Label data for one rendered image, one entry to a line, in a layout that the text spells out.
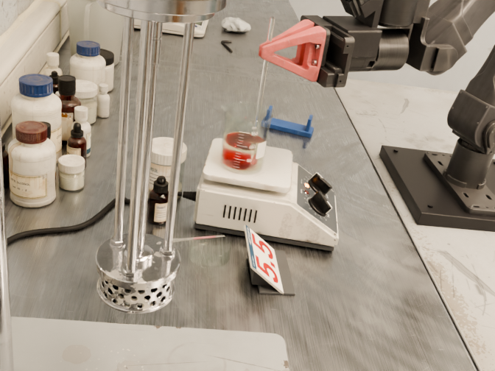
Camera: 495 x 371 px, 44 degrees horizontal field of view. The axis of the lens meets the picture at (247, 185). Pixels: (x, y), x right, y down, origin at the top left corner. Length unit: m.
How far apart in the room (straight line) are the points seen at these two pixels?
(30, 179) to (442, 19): 0.59
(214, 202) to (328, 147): 0.39
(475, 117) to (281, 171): 0.33
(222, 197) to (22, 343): 0.31
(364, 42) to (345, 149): 0.40
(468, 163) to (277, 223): 0.37
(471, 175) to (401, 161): 0.13
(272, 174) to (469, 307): 0.31
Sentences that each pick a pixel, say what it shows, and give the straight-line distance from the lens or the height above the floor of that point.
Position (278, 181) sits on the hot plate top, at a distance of 0.83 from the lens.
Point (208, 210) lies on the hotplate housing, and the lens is 0.84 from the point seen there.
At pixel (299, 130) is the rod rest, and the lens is 1.19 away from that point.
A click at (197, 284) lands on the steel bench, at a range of 0.76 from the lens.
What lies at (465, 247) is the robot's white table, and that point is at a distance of 0.98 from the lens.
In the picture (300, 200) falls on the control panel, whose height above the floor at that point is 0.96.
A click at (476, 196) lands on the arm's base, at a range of 1.06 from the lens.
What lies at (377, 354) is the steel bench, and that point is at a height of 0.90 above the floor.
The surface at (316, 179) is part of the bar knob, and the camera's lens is 0.91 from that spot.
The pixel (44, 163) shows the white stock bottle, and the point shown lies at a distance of 0.86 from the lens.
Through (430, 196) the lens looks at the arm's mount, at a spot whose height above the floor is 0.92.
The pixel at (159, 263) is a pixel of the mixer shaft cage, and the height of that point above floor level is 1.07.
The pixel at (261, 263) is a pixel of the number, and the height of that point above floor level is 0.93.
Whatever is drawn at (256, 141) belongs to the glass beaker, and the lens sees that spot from 0.81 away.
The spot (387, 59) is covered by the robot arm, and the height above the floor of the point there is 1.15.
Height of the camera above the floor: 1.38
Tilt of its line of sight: 29 degrees down
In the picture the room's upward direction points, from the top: 9 degrees clockwise
